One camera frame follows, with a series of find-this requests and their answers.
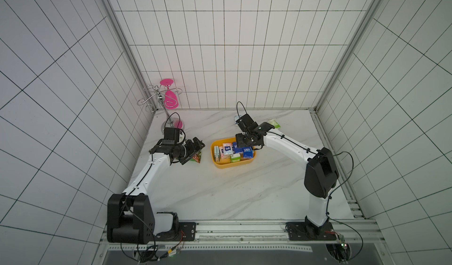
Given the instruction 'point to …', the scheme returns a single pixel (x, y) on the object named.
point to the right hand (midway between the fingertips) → (236, 142)
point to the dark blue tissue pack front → (238, 149)
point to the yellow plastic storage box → (224, 164)
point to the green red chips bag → (196, 157)
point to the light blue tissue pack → (236, 117)
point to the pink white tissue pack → (222, 152)
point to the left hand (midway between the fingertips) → (197, 152)
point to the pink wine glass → (170, 100)
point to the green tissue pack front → (235, 158)
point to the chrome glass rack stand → (156, 97)
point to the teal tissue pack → (216, 153)
